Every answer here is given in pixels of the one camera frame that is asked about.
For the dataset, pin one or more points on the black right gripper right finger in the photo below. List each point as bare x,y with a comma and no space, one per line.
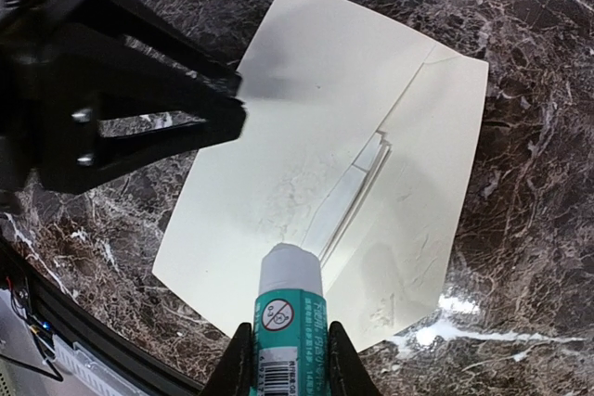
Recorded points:
347,374

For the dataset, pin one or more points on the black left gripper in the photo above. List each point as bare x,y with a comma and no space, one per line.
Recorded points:
60,79

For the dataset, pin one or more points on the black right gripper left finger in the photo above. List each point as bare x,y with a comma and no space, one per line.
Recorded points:
233,374

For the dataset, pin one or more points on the green white glue stick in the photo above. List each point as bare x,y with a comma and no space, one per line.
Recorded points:
290,327

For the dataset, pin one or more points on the beige paper envelope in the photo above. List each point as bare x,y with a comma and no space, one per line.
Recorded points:
358,147

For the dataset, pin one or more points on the black front table rail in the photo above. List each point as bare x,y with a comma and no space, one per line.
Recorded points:
43,302

